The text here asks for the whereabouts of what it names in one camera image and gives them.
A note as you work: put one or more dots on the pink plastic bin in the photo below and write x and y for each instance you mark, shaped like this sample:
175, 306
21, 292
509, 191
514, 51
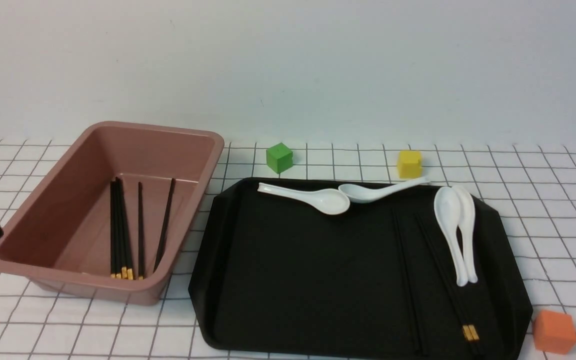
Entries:
59, 238

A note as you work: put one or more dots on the black chopstick in bin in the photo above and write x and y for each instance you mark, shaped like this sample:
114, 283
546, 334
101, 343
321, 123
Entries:
141, 235
165, 226
113, 261
118, 234
127, 264

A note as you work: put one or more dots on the black plastic tray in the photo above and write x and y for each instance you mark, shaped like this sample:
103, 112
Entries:
275, 275

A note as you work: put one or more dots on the green cube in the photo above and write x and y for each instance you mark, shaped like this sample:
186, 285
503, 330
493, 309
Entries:
279, 158

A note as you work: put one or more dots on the white ceramic spoon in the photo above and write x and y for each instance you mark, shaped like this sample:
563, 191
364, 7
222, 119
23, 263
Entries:
363, 195
466, 226
329, 201
447, 210

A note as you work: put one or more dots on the yellow cube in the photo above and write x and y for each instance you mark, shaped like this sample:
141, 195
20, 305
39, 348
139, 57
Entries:
409, 164

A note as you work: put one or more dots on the black chopstick on tray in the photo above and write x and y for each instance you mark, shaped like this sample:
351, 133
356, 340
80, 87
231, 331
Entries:
443, 280
418, 344
450, 280

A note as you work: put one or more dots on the orange cube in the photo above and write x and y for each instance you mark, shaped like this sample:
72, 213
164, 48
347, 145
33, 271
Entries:
554, 332

